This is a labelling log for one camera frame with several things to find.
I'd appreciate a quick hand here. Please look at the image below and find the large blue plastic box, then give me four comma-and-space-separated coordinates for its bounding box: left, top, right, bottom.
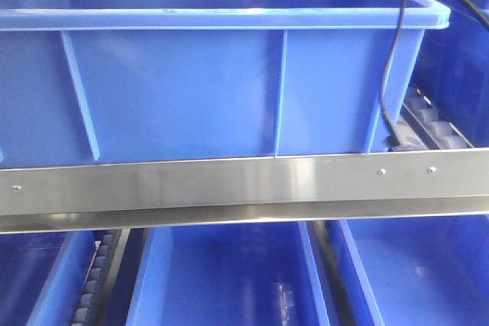
1, 0, 449, 168

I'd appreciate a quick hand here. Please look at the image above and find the blue bin upper right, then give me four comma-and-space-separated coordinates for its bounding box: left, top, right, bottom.
411, 0, 488, 147

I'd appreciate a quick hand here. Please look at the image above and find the blue bin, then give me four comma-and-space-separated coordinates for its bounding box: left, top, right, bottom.
1, 231, 96, 325
127, 221, 331, 325
411, 0, 488, 147
326, 215, 488, 325

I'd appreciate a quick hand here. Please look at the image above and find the right upper roller track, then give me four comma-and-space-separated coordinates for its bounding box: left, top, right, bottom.
386, 86, 474, 152

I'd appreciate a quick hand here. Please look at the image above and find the roller track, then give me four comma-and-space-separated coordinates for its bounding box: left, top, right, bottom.
386, 86, 474, 152
71, 229, 130, 325

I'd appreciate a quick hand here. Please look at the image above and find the lower left blue bin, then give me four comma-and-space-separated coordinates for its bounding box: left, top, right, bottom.
1, 231, 96, 325

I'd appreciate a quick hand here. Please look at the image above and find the lower middle blue bin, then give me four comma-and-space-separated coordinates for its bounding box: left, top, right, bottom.
127, 221, 331, 325

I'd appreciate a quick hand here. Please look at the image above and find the lower right blue bin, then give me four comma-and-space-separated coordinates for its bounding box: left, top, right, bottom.
326, 215, 488, 325

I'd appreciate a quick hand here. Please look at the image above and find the lower left roller track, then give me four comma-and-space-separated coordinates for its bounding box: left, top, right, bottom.
71, 229, 130, 325

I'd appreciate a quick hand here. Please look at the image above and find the black cable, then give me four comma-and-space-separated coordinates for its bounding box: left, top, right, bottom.
380, 0, 489, 147

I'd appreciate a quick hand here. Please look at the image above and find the steel front rack rail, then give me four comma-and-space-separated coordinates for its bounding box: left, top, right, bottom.
1, 148, 488, 233

